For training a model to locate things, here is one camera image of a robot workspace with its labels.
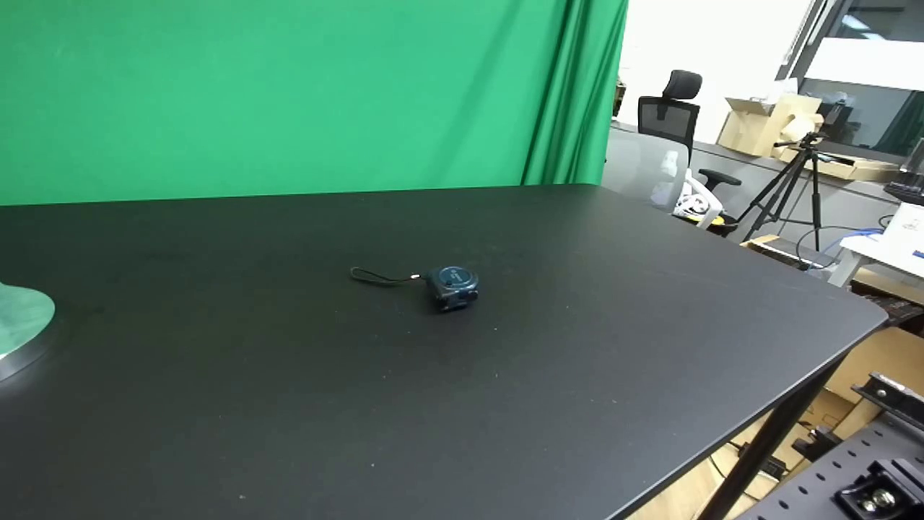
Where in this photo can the black blue measuring tape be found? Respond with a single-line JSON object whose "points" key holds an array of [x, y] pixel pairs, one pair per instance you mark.
{"points": [[452, 286]]}

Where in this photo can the grey translucent chair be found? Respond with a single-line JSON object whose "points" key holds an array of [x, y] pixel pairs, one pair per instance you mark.
{"points": [[639, 162]]}

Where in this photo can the white patterned bag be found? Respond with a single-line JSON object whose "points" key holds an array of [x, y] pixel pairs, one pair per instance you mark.
{"points": [[694, 201]]}

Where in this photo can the black office chair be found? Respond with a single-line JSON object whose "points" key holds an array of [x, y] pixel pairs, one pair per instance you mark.
{"points": [[667, 117]]}

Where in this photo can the green backdrop curtain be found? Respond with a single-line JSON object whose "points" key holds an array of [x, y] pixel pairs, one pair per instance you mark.
{"points": [[239, 97]]}

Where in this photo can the open cardboard box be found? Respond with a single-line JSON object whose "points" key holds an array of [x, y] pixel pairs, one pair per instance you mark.
{"points": [[750, 124]]}

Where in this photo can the black table leg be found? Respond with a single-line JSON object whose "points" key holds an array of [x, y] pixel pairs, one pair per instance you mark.
{"points": [[768, 443]]}

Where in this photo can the grey desk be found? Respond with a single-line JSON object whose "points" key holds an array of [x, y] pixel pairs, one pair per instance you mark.
{"points": [[856, 215]]}

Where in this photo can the black perforated breadboard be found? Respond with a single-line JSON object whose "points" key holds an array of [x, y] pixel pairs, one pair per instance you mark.
{"points": [[818, 481]]}

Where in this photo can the white paper sheet stack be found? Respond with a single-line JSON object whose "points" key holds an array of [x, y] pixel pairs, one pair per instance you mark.
{"points": [[896, 246]]}

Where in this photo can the black camera tripod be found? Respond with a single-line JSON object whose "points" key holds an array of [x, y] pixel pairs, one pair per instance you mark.
{"points": [[814, 192]]}

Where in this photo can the round metal robot base plate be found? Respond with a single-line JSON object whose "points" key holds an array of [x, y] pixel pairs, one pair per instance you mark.
{"points": [[19, 319]]}

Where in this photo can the black metal bracket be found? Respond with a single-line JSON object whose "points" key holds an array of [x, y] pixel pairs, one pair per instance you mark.
{"points": [[891, 394]]}

